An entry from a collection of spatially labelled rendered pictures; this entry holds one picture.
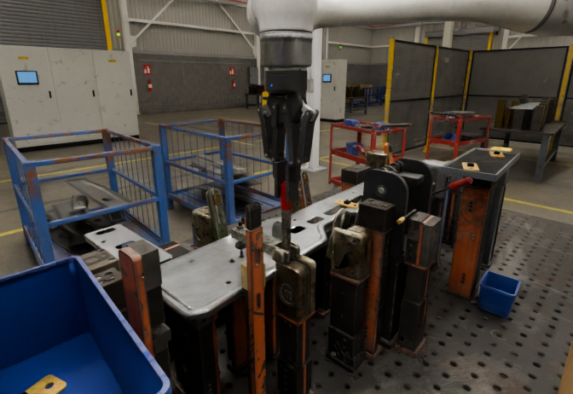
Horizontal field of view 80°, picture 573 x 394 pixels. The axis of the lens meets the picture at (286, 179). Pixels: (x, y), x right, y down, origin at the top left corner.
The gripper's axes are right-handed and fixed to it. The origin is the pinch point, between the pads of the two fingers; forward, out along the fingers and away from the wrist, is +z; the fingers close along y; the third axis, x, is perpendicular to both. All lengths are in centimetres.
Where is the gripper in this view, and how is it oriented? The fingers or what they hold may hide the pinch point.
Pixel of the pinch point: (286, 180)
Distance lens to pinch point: 65.5
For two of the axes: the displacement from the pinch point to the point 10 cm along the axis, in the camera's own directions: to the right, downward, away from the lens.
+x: -6.6, 2.1, -7.2
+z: 0.0, 9.6, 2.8
